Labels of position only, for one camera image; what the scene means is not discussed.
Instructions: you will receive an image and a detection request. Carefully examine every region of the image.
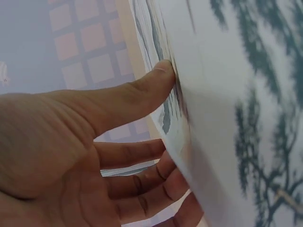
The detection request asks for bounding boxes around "white cloth with green print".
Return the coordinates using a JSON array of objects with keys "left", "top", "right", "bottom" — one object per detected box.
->
[{"left": 129, "top": 0, "right": 303, "bottom": 227}]

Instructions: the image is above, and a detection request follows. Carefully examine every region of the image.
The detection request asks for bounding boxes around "person's left hand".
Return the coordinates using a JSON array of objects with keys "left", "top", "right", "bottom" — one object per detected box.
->
[{"left": 0, "top": 59, "right": 208, "bottom": 227}]

